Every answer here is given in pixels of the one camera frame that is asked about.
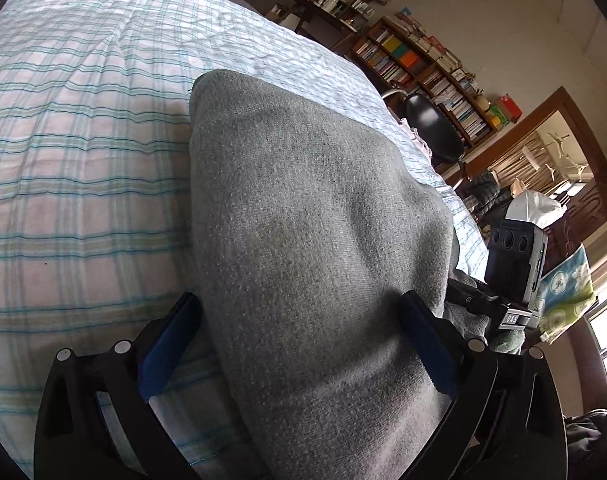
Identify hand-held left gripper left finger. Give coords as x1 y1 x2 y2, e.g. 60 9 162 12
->
34 292 204 480

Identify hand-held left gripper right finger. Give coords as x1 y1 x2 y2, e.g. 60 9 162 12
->
398 290 567 480

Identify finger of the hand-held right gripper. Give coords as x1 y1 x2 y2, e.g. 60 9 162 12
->
446 277 504 313

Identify grey pants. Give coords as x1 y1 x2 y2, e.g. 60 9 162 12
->
188 69 489 480

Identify person's right hand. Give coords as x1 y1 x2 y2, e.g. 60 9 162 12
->
488 327 527 356

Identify green patterned cloth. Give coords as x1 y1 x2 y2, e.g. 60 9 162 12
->
536 250 599 343

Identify white plastic bag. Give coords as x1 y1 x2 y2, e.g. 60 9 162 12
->
503 190 564 231

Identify dark padded jacket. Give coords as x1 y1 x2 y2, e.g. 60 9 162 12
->
463 172 514 221

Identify white cloth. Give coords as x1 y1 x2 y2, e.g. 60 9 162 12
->
396 117 437 161

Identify black chair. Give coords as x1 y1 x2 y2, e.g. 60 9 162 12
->
381 87 469 181

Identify person's dark clothing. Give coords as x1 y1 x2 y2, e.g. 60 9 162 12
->
563 407 607 480

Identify wooden bookshelf with books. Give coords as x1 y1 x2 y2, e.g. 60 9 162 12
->
351 7 524 148

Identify plaid bed sheet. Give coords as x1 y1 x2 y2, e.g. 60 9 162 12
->
0 0 489 480

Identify wooden shelf with bottles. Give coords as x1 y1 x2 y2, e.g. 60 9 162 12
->
266 0 397 46

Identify wooden door frame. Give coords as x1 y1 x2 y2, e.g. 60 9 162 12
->
466 85 607 241

